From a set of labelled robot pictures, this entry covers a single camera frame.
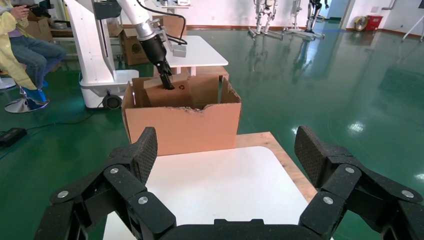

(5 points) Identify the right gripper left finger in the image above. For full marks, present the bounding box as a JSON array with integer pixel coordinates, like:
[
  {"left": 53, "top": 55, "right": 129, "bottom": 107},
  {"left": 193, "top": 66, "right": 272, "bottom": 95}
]
[{"left": 33, "top": 126, "right": 177, "bottom": 240}]

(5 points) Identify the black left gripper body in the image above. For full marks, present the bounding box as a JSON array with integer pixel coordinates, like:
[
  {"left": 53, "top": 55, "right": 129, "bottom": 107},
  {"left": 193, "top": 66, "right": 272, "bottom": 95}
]
[{"left": 140, "top": 34, "right": 173, "bottom": 76}]

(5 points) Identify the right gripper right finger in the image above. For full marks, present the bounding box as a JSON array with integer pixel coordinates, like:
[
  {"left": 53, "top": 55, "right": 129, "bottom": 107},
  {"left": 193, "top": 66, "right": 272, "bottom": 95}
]
[{"left": 294, "top": 125, "right": 424, "bottom": 240}]

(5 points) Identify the small cardboard box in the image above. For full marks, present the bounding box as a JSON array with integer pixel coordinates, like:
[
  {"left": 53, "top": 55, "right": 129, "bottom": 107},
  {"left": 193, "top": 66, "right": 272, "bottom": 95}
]
[{"left": 143, "top": 73, "right": 196, "bottom": 109}]

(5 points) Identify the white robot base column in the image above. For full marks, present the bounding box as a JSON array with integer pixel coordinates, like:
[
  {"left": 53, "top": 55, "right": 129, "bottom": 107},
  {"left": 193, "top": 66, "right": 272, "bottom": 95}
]
[{"left": 64, "top": 0, "right": 140, "bottom": 110}]

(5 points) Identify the printed cardboard box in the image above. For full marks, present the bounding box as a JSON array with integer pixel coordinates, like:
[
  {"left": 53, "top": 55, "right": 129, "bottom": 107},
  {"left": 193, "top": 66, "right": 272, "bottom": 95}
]
[{"left": 112, "top": 28, "right": 151, "bottom": 66}]

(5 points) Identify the plain cardboard box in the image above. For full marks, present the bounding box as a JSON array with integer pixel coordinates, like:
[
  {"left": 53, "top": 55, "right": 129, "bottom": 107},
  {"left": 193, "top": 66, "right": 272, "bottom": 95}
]
[
  {"left": 161, "top": 14, "right": 188, "bottom": 37},
  {"left": 23, "top": 14, "right": 54, "bottom": 43}
]

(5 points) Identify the large torn cardboard box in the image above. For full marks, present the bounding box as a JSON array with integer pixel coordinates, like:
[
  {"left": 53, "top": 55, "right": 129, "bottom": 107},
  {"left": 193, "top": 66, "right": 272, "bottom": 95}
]
[{"left": 121, "top": 75, "right": 243, "bottom": 157}]

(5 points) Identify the wooden low bench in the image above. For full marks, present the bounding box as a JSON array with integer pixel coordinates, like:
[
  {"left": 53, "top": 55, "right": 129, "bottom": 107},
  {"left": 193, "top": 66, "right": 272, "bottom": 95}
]
[{"left": 49, "top": 28, "right": 75, "bottom": 45}]

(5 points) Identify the white humanoid robot on stand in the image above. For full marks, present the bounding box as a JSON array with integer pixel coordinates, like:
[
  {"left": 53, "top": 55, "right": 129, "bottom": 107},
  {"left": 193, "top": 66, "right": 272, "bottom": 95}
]
[{"left": 247, "top": 0, "right": 285, "bottom": 41}]

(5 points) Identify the black power adapter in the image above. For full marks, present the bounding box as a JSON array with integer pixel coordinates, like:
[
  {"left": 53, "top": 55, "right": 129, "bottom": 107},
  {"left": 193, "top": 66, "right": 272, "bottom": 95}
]
[{"left": 0, "top": 127, "right": 28, "bottom": 148}]

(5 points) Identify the chrome stool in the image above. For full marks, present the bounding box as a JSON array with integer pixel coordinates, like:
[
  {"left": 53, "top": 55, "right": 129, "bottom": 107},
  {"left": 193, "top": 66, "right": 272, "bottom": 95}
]
[{"left": 4, "top": 86, "right": 51, "bottom": 114}]

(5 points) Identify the seated person yellow coat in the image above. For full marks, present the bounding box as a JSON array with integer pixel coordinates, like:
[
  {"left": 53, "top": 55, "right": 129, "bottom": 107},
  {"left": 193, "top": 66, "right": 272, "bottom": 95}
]
[{"left": 0, "top": 0, "right": 67, "bottom": 104}]

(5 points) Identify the white round floor base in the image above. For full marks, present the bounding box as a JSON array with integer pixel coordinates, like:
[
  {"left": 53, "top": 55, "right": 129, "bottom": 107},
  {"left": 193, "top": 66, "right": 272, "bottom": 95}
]
[{"left": 0, "top": 76, "right": 17, "bottom": 90}]

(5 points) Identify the black humanoid robot on stand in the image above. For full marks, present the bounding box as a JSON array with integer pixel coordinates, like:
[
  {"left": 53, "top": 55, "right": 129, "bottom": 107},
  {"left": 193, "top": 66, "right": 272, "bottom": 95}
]
[{"left": 304, "top": 0, "right": 331, "bottom": 41}]

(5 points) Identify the red bin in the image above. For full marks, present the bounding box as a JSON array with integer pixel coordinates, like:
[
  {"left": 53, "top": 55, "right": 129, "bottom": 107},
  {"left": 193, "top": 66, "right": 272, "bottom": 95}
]
[{"left": 365, "top": 14, "right": 384, "bottom": 32}]

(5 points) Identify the white tripod leg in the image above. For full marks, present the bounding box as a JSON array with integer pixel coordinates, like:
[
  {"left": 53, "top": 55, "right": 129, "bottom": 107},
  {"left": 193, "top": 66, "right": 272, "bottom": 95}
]
[{"left": 401, "top": 14, "right": 424, "bottom": 43}]

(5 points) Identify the thin black looped cable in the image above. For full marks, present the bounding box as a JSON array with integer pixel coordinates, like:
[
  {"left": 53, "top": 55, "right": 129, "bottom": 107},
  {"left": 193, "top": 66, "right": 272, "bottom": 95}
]
[{"left": 164, "top": 32, "right": 186, "bottom": 46}]

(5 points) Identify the thick black cable yellow connector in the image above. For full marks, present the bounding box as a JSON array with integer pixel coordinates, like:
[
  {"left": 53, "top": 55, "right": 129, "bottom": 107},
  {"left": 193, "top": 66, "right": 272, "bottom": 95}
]
[{"left": 135, "top": 0, "right": 188, "bottom": 46}]

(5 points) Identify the thin black floor cable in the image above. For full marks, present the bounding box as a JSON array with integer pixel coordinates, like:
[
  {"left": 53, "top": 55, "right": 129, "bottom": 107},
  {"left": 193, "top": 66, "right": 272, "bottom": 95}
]
[{"left": 25, "top": 99, "right": 105, "bottom": 132}]

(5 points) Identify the yellow hose reel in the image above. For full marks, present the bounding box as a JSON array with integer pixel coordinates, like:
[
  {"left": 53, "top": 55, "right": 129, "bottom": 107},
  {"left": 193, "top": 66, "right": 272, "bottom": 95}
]
[{"left": 353, "top": 15, "right": 369, "bottom": 32}]

